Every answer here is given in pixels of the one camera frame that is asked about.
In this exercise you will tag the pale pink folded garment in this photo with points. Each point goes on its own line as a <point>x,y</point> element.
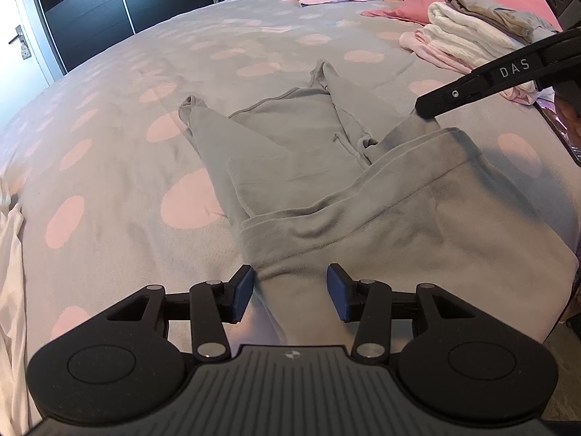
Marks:
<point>431,50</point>

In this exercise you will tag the black sliding-door wardrobe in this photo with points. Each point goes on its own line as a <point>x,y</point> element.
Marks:
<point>90,18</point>

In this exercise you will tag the small patterned hanging pouch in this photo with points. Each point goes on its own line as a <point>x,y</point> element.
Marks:
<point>24,51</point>

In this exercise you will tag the taupe folded garment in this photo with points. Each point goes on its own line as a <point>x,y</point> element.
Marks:
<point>490,11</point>

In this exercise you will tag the grey long-sleeve shirt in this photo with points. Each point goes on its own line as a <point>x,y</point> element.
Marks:
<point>386,218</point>

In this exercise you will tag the grey pink-dotted bed sheet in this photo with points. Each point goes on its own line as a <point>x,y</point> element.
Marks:
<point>113,145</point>

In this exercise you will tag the black-edged glossy panel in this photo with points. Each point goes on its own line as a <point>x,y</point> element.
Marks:
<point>563,131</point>

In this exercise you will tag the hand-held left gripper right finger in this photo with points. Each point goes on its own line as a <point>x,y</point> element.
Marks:
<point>338,293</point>

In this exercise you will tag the white crumpled garment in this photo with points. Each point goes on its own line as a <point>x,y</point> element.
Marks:
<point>11,281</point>

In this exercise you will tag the white folded garment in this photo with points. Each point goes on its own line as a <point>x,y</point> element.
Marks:
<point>463,36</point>

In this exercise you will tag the white room door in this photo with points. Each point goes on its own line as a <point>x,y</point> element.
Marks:
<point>22,72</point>

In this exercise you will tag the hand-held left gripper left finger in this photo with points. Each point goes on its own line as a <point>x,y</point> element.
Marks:
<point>243,293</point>

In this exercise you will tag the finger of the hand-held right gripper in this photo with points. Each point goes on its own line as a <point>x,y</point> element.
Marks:
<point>454,95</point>

